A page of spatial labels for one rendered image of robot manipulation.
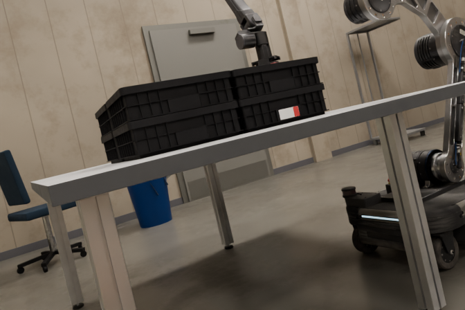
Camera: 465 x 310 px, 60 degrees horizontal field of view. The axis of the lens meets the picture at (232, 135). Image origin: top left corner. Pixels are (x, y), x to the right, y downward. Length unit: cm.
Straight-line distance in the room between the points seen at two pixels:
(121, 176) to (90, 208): 9
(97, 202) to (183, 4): 465
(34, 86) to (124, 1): 144
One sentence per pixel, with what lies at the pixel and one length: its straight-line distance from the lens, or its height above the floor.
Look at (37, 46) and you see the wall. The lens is 482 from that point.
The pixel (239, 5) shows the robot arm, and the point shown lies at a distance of 170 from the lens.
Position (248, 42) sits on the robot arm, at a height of 103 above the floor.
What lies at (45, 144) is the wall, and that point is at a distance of 463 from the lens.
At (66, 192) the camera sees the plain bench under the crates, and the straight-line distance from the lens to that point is 81.
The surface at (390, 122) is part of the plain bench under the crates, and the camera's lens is 133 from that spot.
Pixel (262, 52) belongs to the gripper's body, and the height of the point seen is 99.
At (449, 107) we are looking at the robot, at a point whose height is 60.
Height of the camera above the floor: 72
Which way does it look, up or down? 1 degrees down
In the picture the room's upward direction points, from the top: 13 degrees counter-clockwise
